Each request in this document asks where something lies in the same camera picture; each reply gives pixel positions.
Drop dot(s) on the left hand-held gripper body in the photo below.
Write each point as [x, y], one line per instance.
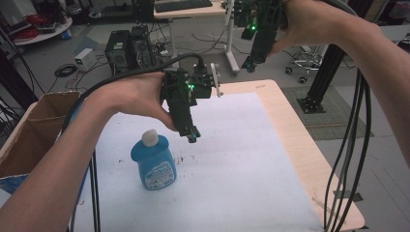
[180, 96]

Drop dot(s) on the office chair wheel base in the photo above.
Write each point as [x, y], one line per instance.
[303, 66]

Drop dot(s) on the blue bottle with white cap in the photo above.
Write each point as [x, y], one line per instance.
[154, 164]

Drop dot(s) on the wooden desk with white legs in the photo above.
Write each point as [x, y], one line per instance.
[190, 12]

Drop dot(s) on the grey floor mat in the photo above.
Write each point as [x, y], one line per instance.
[335, 119]

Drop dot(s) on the person's left hand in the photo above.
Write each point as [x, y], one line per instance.
[135, 95]

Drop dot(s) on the white table mat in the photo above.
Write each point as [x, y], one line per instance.
[225, 167]

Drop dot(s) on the black keyboard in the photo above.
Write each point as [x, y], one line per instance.
[182, 4]

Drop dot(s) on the black aluminium stand post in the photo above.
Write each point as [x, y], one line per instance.
[324, 74]

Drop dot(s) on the black computer tower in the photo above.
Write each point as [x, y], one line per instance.
[117, 50]
[141, 45]

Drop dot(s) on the brown cardboard box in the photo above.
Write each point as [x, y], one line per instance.
[35, 129]

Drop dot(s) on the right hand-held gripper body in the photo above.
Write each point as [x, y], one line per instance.
[266, 22]

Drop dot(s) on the round white table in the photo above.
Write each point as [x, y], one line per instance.
[45, 34]

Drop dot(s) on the small white power box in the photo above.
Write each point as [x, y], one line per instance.
[85, 59]

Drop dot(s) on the person's right hand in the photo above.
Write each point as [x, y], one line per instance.
[309, 21]

